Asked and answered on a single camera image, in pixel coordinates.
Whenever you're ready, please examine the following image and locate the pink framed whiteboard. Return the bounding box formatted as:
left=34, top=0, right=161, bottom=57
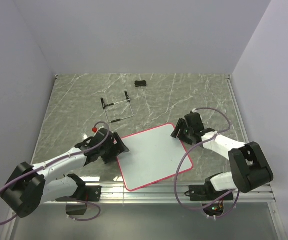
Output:
left=117, top=123, right=186, bottom=192

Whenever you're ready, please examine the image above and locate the yellow whiteboard eraser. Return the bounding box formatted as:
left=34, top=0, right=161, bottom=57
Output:
left=134, top=80, right=147, bottom=88

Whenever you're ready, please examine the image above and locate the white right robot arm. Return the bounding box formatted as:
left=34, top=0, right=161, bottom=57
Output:
left=171, top=118, right=274, bottom=200

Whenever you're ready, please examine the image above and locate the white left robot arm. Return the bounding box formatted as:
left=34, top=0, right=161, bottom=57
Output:
left=0, top=128, right=129, bottom=218

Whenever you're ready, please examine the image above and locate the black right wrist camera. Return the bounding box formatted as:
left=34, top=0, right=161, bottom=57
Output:
left=184, top=111, right=204, bottom=135

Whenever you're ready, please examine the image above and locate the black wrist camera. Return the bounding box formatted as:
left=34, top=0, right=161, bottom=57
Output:
left=184, top=111, right=204, bottom=135
left=90, top=126, right=111, bottom=147

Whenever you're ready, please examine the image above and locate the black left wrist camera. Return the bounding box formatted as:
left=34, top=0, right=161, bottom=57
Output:
left=90, top=126, right=111, bottom=147

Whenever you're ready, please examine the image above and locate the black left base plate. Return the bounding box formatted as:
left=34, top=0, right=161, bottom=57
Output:
left=84, top=185, right=102, bottom=202

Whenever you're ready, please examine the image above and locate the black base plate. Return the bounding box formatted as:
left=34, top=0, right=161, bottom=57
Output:
left=184, top=185, right=228, bottom=201
left=84, top=185, right=102, bottom=202

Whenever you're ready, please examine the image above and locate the wire whiteboard easel stand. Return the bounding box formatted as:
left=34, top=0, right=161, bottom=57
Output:
left=100, top=91, right=134, bottom=124

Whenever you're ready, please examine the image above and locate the aluminium mounting rail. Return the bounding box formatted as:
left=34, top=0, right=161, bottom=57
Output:
left=43, top=181, right=276, bottom=206

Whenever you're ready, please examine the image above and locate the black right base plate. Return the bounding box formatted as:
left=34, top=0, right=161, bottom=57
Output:
left=184, top=185, right=228, bottom=201

